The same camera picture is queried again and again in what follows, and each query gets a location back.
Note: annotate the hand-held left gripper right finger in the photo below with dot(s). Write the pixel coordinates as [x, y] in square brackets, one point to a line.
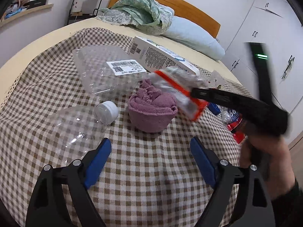
[203, 162]

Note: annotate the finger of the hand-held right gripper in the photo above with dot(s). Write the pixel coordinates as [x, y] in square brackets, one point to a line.
[214, 109]
[213, 95]

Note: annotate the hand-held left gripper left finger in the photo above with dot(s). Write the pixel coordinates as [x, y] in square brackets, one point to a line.
[98, 160]

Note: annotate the red snack packet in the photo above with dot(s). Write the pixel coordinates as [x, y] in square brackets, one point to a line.
[236, 132]

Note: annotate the orange foil snack wrapper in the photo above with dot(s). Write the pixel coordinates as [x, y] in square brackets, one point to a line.
[175, 85]

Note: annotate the white and blue carton box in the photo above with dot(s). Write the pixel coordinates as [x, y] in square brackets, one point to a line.
[156, 54]

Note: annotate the person's right forearm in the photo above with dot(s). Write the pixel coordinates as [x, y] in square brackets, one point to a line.
[291, 208]

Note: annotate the person's right hand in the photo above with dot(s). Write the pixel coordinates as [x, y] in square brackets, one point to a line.
[277, 160]

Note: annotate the white paper tag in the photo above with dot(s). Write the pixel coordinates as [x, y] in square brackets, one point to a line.
[216, 80]

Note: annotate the brown checkered cloth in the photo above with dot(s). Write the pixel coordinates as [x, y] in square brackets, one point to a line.
[146, 170]

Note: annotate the white hanging ornament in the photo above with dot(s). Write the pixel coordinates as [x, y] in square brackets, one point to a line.
[288, 66]

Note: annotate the light blue pillow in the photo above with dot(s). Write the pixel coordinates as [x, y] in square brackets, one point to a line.
[196, 40]

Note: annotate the purple rolled towel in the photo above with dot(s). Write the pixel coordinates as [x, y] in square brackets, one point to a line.
[151, 113]

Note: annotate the clear plastic bottle white cap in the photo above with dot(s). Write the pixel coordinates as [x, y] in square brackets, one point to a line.
[94, 71]

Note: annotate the white wardrobe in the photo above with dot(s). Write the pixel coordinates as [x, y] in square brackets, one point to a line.
[272, 23]

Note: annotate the green floral quilt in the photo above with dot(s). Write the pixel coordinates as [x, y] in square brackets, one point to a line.
[139, 11]

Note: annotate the black bedside rack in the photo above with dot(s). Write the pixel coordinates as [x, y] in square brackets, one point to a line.
[71, 16]

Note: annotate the white appliance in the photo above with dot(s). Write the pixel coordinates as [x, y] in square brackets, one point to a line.
[77, 4]

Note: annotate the flat black box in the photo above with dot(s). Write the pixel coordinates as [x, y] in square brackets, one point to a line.
[36, 3]

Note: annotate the blue face masks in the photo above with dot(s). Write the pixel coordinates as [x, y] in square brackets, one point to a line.
[14, 13]

